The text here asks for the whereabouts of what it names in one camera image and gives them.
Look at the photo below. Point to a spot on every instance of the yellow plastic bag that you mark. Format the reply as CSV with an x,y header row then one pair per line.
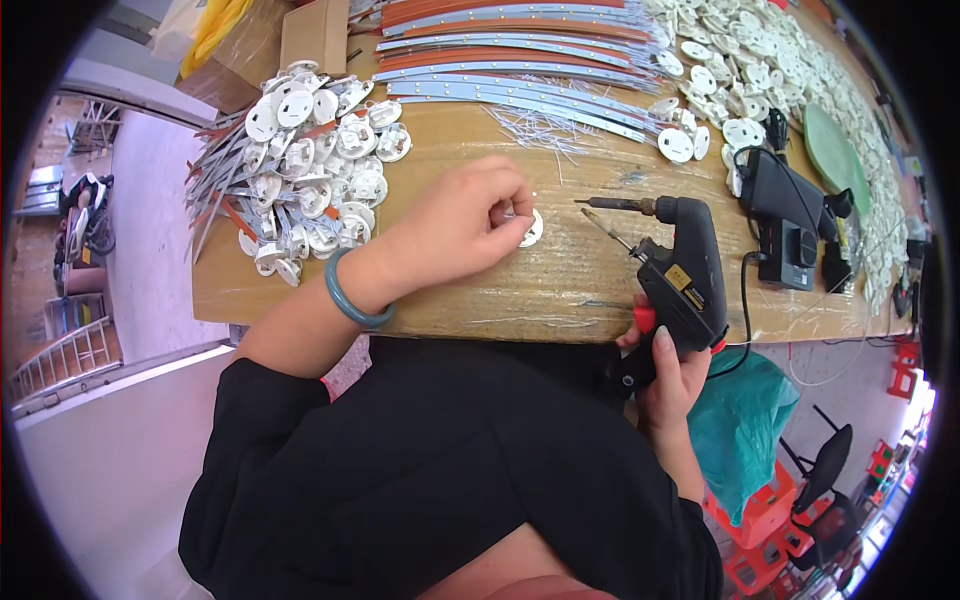
x,y
210,30

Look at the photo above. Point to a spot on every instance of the black box with dial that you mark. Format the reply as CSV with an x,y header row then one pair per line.
x,y
787,255

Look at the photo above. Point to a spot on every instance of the person's right hand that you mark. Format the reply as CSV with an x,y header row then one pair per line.
x,y
675,382

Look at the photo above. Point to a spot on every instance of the black chair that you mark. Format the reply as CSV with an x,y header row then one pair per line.
x,y
825,480

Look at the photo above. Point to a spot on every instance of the green round plate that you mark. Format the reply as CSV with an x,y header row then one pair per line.
x,y
832,150

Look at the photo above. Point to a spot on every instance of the small black block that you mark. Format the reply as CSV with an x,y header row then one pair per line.
x,y
835,268

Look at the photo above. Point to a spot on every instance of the red plastic stool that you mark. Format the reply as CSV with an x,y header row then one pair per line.
x,y
904,371
761,510
754,566

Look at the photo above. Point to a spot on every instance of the white round lamp base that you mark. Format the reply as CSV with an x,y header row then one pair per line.
x,y
532,231

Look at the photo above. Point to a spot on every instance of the heap of loose white bases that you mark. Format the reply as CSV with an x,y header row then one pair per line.
x,y
757,67

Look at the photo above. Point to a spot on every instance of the metal ladder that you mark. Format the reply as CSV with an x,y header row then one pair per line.
x,y
64,364

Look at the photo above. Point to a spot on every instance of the black power adapter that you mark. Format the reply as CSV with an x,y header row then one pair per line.
x,y
780,191

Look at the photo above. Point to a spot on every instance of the teal plastic bag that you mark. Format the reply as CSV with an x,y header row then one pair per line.
x,y
739,427

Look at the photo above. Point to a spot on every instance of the black soldering gun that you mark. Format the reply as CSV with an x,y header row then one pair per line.
x,y
686,259

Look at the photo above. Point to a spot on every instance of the stack of long LED strips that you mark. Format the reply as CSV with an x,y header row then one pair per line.
x,y
517,60

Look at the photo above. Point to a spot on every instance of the large cardboard box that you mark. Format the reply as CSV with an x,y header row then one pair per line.
x,y
240,67

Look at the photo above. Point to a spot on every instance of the small cardboard box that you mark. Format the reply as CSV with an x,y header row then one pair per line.
x,y
319,34

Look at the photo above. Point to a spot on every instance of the person's left hand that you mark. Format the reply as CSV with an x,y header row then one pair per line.
x,y
442,225

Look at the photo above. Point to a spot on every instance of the person's body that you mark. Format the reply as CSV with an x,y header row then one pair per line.
x,y
450,465

